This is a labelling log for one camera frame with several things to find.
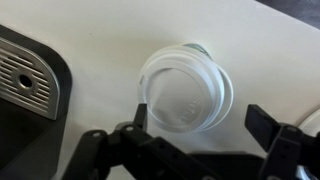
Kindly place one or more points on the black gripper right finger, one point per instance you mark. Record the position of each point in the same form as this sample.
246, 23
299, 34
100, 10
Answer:
291, 154

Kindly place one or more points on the patterned paper coffee cup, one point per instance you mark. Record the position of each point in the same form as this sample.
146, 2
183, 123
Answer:
198, 48

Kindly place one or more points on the black Keurig coffee maker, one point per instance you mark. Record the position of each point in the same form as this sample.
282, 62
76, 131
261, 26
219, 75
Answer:
35, 89

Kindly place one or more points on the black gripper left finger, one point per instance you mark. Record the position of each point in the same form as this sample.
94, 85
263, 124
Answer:
145, 157

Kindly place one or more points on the white lid stack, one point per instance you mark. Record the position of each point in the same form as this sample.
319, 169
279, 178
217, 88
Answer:
184, 90

